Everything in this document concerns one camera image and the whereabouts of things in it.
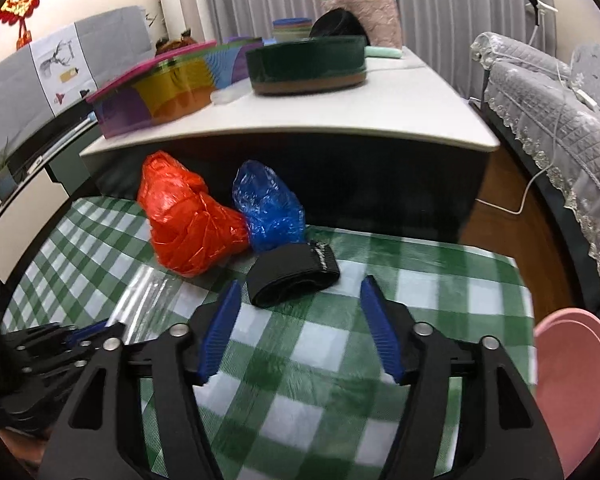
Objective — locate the white-topped coffee table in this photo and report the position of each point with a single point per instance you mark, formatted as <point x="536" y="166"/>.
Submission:
<point x="380" y="110"/>

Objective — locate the grey curtains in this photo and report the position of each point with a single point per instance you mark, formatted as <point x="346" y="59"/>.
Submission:
<point x="455" y="10"/>

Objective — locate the translucent plastic lid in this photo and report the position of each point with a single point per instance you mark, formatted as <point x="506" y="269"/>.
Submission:
<point x="230" y="94"/>

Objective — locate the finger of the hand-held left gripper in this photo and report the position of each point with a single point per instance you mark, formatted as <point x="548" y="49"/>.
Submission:
<point x="87" y="332"/>
<point x="65" y="362"/>

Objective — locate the clear plastic wrapper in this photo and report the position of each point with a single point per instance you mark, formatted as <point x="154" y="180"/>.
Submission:
<point x="150" y="295"/>

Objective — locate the multicoloured round box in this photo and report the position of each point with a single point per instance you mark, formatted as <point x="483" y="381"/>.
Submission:
<point x="150" y="100"/>

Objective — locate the mint green pouch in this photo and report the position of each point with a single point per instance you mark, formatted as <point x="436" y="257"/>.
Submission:
<point x="385" y="52"/>

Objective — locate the grey printed cover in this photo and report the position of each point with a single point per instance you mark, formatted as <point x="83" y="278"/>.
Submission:
<point x="110" y="35"/>

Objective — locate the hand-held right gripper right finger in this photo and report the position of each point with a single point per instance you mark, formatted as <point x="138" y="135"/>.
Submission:
<point x="380" y="330"/>

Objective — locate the green checked tablecloth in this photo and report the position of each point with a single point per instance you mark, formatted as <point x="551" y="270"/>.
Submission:
<point x="330" y="350"/>

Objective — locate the stack of coloured bowls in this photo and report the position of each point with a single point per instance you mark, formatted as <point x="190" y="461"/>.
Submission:
<point x="292" y="29"/>

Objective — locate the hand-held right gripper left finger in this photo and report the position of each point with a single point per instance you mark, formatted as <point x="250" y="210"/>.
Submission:
<point x="220" y="330"/>

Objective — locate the pink plastic bin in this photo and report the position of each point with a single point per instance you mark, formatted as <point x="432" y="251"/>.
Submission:
<point x="575" y="385"/>

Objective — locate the black hat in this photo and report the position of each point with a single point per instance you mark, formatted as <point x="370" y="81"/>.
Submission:
<point x="337" y="22"/>

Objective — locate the grey covered sofa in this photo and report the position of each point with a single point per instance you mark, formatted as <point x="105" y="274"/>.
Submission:
<point x="545" y="110"/>

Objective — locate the blue plastic bag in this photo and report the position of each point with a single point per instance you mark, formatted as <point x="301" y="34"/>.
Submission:
<point x="270" y="210"/>

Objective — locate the dark green round box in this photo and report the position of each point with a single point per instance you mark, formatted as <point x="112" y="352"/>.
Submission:
<point x="305" y="65"/>

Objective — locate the black band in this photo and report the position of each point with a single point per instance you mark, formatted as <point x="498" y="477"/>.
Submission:
<point x="290" y="275"/>

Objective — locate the orange plastic bag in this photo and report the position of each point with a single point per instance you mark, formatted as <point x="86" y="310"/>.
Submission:
<point x="190" y="230"/>

